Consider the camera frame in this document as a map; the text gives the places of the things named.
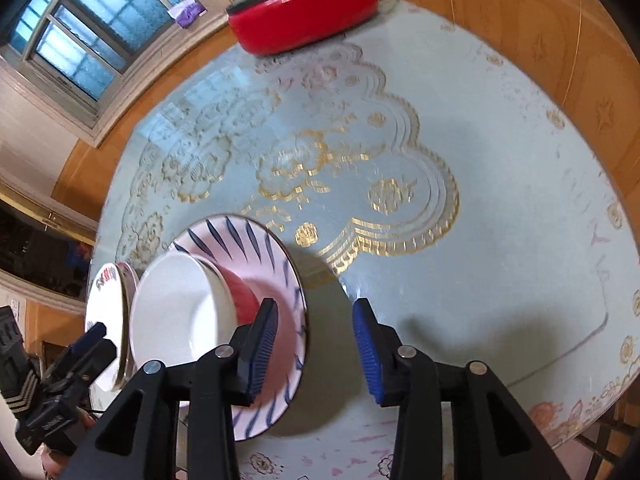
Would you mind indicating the white plate with red print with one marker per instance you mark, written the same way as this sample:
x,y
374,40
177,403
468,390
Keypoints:
x,y
102,310

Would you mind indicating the white plate with gold rim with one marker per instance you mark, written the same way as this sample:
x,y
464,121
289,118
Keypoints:
x,y
131,285

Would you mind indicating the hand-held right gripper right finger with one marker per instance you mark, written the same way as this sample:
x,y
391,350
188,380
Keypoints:
x,y
367,350

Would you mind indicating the person's left hand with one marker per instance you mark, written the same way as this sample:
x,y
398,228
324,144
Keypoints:
x,y
52,462

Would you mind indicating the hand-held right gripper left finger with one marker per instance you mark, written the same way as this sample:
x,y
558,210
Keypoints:
x,y
262,350

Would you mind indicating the red electric pot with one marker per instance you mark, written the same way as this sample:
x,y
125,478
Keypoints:
x,y
300,20

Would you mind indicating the pink plate with blue stripes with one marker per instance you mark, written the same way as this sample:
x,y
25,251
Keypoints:
x,y
250,245

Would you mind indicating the dark wooden cabinet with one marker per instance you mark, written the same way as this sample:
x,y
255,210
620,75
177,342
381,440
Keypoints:
x,y
35,255

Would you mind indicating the stone framed window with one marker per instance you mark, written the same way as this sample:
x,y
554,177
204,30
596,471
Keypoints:
x,y
90,35

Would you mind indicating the purple tissue pack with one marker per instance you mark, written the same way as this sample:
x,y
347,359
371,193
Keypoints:
x,y
187,11

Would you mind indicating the wooden chair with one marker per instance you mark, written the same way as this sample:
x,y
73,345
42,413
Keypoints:
x,y
600,440

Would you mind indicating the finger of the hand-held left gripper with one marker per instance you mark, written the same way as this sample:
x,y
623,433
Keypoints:
x,y
90,355

